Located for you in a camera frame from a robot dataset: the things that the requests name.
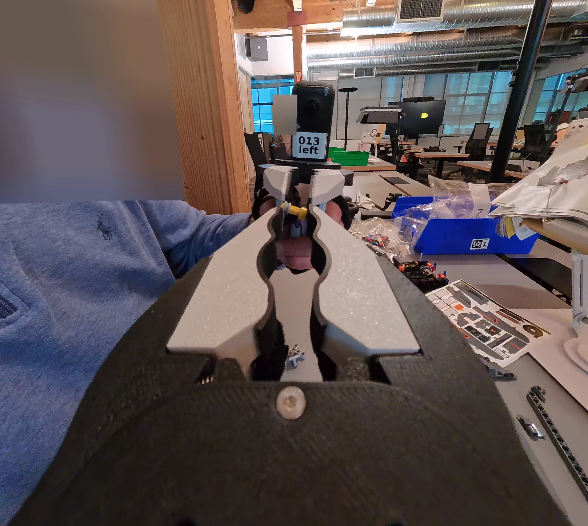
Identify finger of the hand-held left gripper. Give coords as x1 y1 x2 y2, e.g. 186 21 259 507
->
308 169 346 210
264 166 296 215

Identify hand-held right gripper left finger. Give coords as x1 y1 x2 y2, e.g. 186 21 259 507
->
166 207 283 382

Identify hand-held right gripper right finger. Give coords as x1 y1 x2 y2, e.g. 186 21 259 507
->
309 206 422 382

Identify partly built lego car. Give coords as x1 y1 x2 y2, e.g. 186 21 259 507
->
393 260 450 293

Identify person's left forearm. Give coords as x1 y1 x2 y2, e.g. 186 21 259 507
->
161 200 254 280

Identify clear bag of lego pieces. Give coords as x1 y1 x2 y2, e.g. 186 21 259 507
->
351 216 412 259

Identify lego instruction booklet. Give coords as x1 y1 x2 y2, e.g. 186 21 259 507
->
492 118 588 233

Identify long dark grey lego beam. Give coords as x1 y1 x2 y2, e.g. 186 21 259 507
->
526 386 588 497

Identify person's left hand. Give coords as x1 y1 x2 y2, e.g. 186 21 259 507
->
255 198 346 271

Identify black office chair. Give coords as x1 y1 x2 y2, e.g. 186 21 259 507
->
243 131 276 188
464 122 493 169

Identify black floor lamp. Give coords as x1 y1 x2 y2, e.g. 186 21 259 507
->
337 86 360 150

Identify green plastic bin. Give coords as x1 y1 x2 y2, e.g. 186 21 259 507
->
327 147 371 167

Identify grey desk monitor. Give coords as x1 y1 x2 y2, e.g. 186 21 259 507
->
358 106 404 125

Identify blue plastic bin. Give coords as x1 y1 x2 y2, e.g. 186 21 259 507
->
393 196 540 256

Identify wood top office desk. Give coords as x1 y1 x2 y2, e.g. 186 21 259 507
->
457 160 529 181
416 150 469 178

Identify sticker sheet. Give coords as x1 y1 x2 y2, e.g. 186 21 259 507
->
425 279 551 360

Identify wooden building column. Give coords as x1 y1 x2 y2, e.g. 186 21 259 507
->
145 0 251 215

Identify crumpled clear plastic bags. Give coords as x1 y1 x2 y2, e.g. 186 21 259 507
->
427 175 506 220

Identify person's torso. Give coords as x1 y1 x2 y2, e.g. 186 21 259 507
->
0 200 217 524

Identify white vent grille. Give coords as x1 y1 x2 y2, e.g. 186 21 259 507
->
396 0 446 24

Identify white booklet stand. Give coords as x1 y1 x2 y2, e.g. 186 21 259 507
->
524 214 588 398

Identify black steel pillar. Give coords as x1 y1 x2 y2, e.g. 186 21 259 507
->
489 0 571 183

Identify black wall screen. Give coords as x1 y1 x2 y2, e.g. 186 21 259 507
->
388 99 447 137

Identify silver ventilation duct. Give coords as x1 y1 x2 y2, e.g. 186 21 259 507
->
305 0 588 73

